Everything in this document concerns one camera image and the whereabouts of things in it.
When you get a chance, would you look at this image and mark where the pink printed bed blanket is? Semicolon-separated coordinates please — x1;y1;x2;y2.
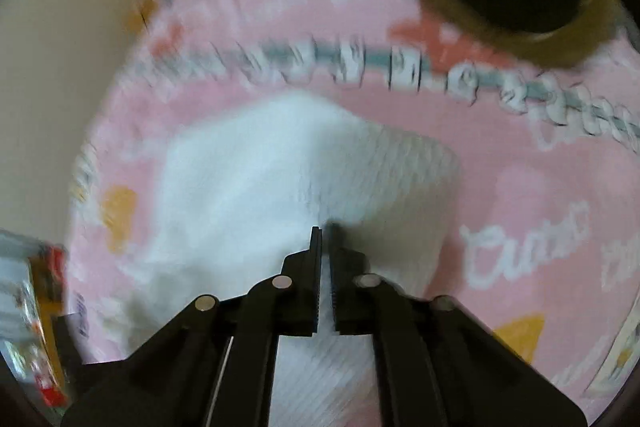
65;0;640;427

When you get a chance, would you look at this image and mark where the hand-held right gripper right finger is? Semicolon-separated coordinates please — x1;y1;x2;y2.
325;222;589;427

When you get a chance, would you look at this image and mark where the white zip hoodie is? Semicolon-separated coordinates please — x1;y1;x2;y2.
125;91;462;427

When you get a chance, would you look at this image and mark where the colourful printed box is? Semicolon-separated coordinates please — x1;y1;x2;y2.
0;229;72;409

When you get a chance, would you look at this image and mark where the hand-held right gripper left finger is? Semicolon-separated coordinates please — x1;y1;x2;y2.
60;227;323;427

